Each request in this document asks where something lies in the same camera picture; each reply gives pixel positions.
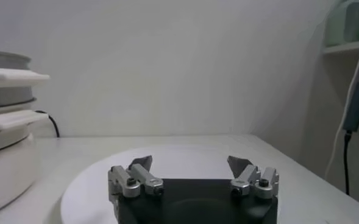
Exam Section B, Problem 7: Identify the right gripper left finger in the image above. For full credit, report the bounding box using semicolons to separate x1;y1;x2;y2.
107;155;165;202

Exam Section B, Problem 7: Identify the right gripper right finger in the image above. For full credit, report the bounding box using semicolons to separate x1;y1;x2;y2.
226;155;280;200

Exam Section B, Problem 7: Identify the stainless steel steamer basket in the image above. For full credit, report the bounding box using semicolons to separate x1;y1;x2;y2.
0;49;51;110

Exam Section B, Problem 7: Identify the round white plate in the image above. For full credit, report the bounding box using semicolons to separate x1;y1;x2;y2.
60;145;290;224

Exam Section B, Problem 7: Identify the white electric cooking pot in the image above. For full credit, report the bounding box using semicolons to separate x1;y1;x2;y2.
0;102;50;219

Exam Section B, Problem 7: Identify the black pot power cord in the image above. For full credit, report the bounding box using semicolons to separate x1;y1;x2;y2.
34;110;61;139

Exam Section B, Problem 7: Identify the black power adapter with cable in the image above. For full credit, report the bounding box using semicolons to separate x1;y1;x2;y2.
342;36;359;197

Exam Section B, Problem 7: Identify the thin white cable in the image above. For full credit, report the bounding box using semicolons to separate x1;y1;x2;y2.
324;36;359;181

